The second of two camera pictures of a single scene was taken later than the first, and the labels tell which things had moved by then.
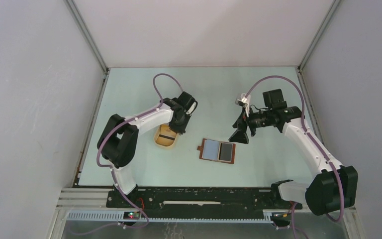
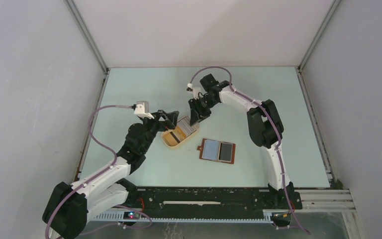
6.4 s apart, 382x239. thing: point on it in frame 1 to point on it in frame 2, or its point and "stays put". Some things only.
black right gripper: [240, 135] to [195, 113]
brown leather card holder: [217, 151] stays put
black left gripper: [180, 130] to [164, 125]
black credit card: [225, 152] stays put
